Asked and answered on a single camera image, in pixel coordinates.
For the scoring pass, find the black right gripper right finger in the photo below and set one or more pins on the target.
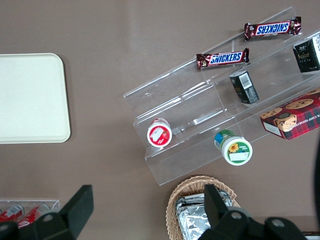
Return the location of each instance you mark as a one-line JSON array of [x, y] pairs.
[[220, 212]]

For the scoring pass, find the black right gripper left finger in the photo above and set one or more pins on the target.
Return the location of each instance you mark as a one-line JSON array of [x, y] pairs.
[[75, 210]]

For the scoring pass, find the oval light wicker basket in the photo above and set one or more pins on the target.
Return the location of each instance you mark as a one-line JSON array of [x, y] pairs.
[[172, 200]]

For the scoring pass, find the cream plastic tray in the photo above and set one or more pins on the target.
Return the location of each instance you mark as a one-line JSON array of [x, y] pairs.
[[30, 100]]

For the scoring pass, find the clear acrylic bottle rack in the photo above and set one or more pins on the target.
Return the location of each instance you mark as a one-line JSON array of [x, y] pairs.
[[53, 203]]

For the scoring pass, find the stack of foil containers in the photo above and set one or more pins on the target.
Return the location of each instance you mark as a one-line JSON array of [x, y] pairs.
[[190, 220]]

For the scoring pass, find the green lid yogurt cup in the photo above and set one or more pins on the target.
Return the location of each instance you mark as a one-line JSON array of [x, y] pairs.
[[236, 150]]

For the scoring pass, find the red lid yogurt cup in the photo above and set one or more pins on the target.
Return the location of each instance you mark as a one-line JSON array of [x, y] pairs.
[[159, 135]]

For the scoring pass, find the clear acrylic stepped shelf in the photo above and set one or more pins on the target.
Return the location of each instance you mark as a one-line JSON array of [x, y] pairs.
[[190, 105]]

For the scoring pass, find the red tartan cookie box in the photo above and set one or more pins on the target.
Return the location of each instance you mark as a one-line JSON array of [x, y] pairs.
[[295, 117]]

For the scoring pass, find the small black carton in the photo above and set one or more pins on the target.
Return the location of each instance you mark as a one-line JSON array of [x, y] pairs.
[[308, 55], [246, 87]]

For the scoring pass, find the snickers chocolate bar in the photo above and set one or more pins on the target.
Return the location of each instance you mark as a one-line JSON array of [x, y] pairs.
[[222, 58], [272, 28]]

